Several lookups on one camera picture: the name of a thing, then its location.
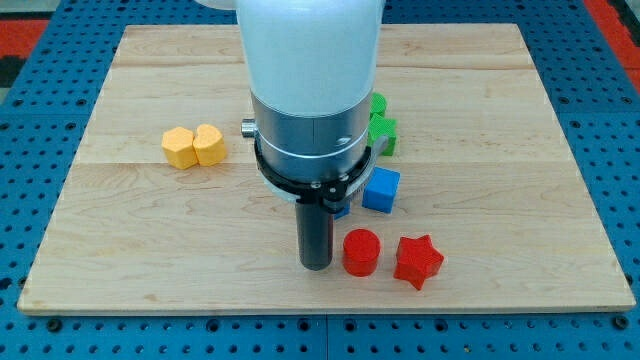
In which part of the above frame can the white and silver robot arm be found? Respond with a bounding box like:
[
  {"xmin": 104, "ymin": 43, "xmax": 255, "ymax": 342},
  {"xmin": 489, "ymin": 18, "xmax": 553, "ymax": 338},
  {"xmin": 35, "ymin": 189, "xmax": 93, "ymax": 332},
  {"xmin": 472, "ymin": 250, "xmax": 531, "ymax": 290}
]
[{"xmin": 199, "ymin": 0, "xmax": 385, "ymax": 203}]

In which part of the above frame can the wooden board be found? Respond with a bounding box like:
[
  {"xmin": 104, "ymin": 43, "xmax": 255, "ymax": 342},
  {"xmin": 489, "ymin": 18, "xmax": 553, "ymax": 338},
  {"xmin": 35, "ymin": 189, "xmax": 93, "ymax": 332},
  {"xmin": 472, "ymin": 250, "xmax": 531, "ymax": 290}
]
[{"xmin": 18, "ymin": 24, "xmax": 636, "ymax": 316}]

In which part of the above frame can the small blue block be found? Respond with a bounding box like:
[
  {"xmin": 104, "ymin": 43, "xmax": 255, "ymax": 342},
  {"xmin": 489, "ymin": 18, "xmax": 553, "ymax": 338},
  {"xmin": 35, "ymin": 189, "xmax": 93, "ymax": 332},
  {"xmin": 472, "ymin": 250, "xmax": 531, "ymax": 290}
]
[{"xmin": 334, "ymin": 202, "xmax": 351, "ymax": 220}]

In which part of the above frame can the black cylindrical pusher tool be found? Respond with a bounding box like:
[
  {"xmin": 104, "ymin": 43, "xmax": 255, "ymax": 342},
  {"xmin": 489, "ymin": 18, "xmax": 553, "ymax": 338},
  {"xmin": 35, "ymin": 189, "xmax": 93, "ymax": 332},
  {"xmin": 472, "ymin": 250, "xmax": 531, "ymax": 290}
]
[{"xmin": 295, "ymin": 203, "xmax": 334, "ymax": 271}]

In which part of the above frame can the blue cube block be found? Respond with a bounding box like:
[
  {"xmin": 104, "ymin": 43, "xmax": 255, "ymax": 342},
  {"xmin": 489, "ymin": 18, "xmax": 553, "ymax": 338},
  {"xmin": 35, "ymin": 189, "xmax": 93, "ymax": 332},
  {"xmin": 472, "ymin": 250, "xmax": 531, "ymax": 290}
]
[{"xmin": 362, "ymin": 167, "xmax": 401, "ymax": 214}]

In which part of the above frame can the green star block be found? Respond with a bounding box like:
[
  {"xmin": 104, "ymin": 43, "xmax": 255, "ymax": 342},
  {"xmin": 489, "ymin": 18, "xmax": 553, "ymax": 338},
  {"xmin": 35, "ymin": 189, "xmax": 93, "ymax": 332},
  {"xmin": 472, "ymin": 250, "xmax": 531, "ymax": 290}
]
[{"xmin": 368, "ymin": 114, "xmax": 397, "ymax": 156}]

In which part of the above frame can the red cylinder block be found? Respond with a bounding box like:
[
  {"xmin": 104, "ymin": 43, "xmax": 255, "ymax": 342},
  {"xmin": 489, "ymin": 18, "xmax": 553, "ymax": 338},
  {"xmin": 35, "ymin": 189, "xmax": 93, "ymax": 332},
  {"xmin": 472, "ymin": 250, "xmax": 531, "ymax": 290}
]
[{"xmin": 343, "ymin": 228, "xmax": 381, "ymax": 277}]

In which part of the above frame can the green cylinder block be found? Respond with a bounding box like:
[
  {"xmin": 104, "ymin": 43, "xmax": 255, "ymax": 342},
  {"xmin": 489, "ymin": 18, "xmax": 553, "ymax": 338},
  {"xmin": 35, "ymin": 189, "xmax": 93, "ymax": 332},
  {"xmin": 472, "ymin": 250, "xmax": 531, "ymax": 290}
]
[{"xmin": 370, "ymin": 92, "xmax": 387, "ymax": 117}]

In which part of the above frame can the yellow heart block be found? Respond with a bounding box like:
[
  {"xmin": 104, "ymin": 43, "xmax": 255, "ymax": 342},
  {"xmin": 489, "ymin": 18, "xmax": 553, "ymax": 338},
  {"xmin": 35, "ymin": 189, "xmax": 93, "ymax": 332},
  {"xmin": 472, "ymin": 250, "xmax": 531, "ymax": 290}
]
[{"xmin": 193, "ymin": 124, "xmax": 227, "ymax": 166}]

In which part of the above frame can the red star block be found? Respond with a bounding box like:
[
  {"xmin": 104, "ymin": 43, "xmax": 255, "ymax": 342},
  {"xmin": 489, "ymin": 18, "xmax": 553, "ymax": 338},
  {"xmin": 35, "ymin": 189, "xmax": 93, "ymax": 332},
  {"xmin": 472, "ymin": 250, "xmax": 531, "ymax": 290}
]
[{"xmin": 393, "ymin": 234, "xmax": 445, "ymax": 291}]

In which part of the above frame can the yellow hexagon block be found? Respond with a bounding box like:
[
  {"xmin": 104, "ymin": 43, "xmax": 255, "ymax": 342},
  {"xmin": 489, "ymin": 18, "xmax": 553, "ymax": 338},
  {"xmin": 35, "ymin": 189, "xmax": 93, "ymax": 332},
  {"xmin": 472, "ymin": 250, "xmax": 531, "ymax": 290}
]
[{"xmin": 161, "ymin": 127, "xmax": 198, "ymax": 170}]

